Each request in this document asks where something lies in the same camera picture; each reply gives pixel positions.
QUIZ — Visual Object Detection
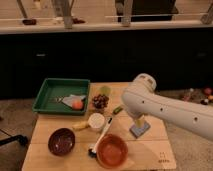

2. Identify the purple bowl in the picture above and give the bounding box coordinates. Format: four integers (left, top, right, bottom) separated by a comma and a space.
48, 128, 75, 156

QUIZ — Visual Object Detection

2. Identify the white dish brush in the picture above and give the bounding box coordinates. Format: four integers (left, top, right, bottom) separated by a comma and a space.
88, 117, 113, 158

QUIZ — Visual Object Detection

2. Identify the orange fruit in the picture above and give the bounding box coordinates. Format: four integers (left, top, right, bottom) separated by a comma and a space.
72, 100, 83, 110

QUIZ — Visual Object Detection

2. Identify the white cup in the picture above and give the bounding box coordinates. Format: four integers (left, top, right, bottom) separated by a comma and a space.
88, 113, 105, 131

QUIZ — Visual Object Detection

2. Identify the green pepper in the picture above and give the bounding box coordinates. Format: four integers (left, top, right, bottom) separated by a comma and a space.
112, 106, 123, 115

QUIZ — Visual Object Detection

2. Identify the yellow banana toy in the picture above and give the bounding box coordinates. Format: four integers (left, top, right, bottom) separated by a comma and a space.
72, 121, 89, 131

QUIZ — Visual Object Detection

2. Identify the grey cloth in tray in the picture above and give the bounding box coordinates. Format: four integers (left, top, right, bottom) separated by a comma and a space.
54, 94, 85, 108

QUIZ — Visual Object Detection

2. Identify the blue sponge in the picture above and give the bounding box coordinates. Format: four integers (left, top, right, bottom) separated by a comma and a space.
129, 122, 150, 138

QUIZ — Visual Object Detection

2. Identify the light green small object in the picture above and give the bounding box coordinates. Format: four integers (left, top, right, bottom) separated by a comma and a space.
100, 86, 111, 96

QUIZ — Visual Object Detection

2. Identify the green plastic tray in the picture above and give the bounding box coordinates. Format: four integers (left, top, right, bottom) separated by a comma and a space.
33, 78, 90, 116

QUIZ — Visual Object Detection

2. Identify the bunch of dark grapes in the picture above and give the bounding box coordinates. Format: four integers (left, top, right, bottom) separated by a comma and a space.
92, 94, 109, 109

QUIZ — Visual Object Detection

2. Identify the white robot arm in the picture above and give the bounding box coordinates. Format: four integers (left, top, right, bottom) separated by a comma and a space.
121, 73, 213, 141

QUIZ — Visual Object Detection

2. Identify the orange bowl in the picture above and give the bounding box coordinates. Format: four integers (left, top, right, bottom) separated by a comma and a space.
97, 134, 128, 169

